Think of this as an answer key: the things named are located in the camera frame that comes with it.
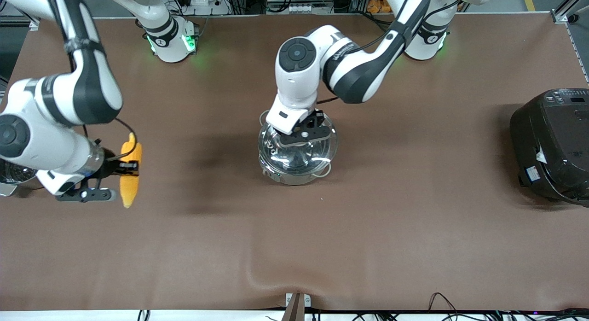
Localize yellow corn cob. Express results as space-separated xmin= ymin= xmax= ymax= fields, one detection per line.
xmin=119 ymin=132 xmax=143 ymax=209

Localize glass pot lid with knob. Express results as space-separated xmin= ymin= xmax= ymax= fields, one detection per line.
xmin=258 ymin=120 xmax=338 ymax=172

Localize steel steamer pot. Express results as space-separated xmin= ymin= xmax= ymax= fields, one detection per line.
xmin=0 ymin=159 xmax=39 ymax=198

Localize brown table mat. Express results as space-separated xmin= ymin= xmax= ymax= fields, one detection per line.
xmin=0 ymin=12 xmax=589 ymax=312

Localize dark grey rice cooker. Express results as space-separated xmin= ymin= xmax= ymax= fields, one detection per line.
xmin=509 ymin=87 xmax=589 ymax=208

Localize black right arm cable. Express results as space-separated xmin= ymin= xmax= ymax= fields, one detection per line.
xmin=64 ymin=45 xmax=139 ymax=149

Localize steel pot with pale handles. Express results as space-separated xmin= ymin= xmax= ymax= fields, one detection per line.
xmin=257 ymin=110 xmax=339 ymax=186

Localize black looped cable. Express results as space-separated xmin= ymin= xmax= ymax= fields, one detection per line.
xmin=427 ymin=292 xmax=462 ymax=313

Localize aluminium frame profile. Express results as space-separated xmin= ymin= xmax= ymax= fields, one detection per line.
xmin=551 ymin=0 xmax=589 ymax=25

